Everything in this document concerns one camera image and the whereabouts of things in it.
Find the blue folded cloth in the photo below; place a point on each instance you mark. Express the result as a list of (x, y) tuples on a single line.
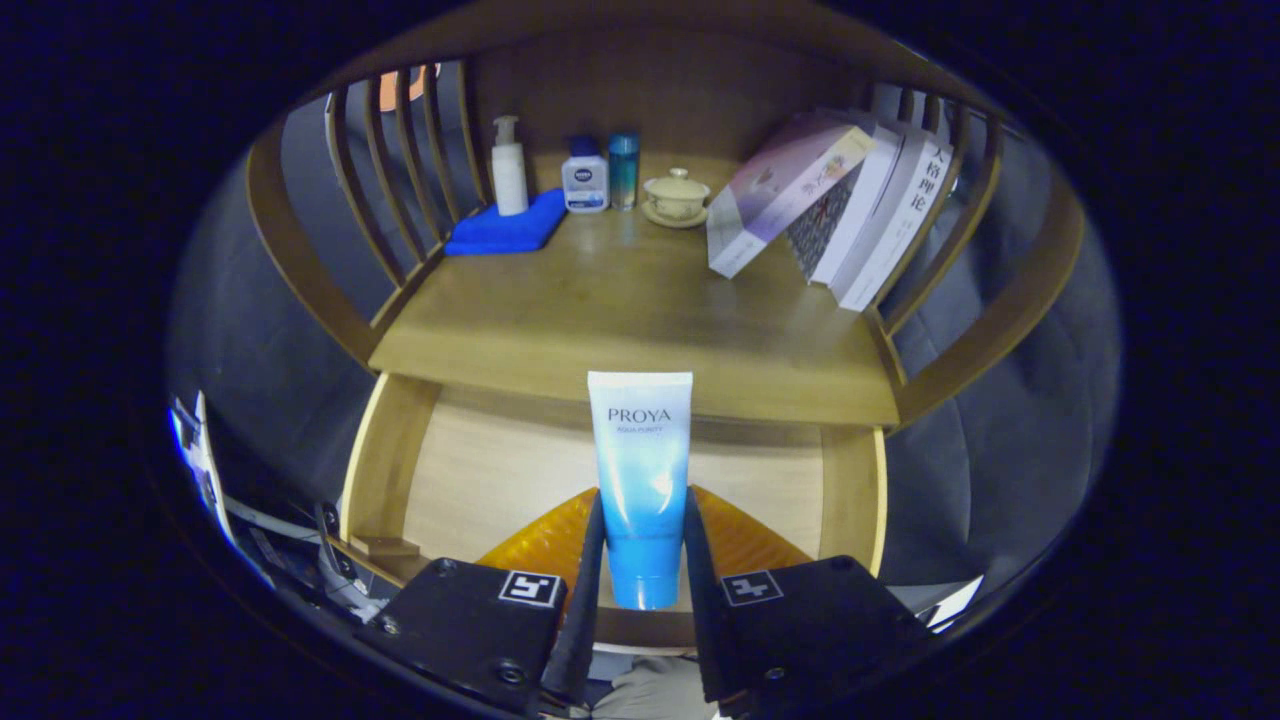
[(500, 232)]

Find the plain white book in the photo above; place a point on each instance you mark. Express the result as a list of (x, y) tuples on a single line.
[(865, 205)]

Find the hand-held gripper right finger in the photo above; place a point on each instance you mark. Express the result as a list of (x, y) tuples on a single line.
[(700, 620)]

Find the wooden countertop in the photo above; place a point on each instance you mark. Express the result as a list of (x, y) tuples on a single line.
[(620, 310)]

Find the blue and white cosmetic tube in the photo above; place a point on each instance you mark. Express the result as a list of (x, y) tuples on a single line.
[(640, 480)]

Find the white bottle with blue cap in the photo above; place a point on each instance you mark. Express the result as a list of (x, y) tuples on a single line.
[(585, 182)]

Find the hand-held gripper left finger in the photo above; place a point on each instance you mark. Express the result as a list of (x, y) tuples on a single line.
[(588, 620)]

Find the wooden drawer with black knob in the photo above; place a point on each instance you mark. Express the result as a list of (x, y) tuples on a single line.
[(480, 470)]

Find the black backdrop cloth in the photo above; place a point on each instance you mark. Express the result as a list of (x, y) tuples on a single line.
[(250, 350)]

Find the purple and white book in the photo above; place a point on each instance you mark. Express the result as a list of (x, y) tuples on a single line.
[(775, 195)]

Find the white book with black print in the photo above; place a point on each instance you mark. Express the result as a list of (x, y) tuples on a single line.
[(900, 225)]

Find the teal bottle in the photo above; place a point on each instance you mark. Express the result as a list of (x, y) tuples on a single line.
[(623, 172)]

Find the wooden cabinet with hutch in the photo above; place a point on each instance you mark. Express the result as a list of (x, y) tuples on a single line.
[(650, 90)]

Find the dark patterned book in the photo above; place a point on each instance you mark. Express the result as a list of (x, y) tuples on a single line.
[(822, 225)]

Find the white pump bottle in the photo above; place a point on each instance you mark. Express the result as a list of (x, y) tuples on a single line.
[(509, 175)]

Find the beige lidded teacup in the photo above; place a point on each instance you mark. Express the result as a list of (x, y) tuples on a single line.
[(676, 198)]

